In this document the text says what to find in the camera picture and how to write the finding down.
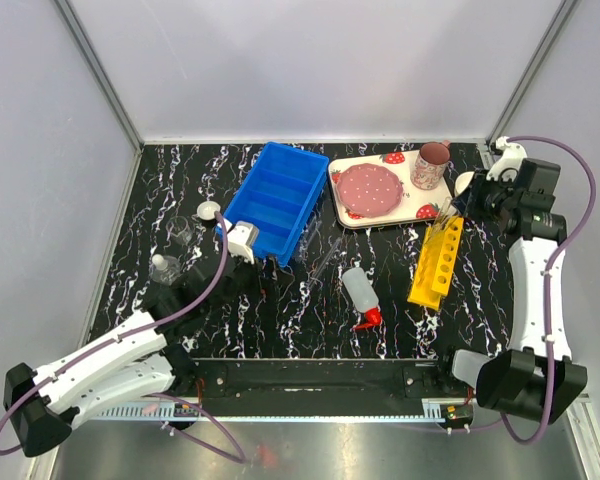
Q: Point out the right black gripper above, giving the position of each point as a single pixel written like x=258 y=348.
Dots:
x=468 y=200

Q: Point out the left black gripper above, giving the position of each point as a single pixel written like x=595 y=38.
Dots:
x=255 y=270

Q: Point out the glass test tube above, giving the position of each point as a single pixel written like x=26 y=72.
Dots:
x=450 y=225
x=315 y=276
x=445 y=215
x=310 y=232

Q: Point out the yellow test tube rack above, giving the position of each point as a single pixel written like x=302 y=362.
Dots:
x=434 y=271

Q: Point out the white wash bottle red cap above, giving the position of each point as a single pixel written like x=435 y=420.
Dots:
x=363 y=297

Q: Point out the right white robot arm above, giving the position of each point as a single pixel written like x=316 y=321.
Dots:
x=535 y=377

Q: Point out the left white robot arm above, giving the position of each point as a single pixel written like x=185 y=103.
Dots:
x=142 y=356

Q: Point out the white ceramic bowl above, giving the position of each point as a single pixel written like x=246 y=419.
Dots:
x=462 y=182

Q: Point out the pink ghost print mug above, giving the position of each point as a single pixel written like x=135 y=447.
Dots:
x=430 y=165

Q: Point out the small white dish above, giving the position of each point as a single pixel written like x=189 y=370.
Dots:
x=207 y=210

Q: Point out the glass flask with stopper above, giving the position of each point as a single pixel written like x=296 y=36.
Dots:
x=164 y=270

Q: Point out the small glass beaker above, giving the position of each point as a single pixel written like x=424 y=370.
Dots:
x=179 y=230

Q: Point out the blue compartment bin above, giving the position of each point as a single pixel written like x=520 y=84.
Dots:
x=278 y=197

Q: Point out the strawberry print tray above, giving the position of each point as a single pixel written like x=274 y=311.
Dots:
x=416 y=206

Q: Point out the pink polka dot plate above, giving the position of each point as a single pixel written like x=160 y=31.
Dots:
x=369 y=190

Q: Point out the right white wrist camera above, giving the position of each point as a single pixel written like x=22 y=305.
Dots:
x=511 y=155

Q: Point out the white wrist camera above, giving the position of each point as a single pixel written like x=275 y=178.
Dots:
x=241 y=239
x=511 y=155

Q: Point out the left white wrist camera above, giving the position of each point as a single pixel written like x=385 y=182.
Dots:
x=241 y=239

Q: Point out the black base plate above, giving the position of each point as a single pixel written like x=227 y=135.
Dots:
x=291 y=388

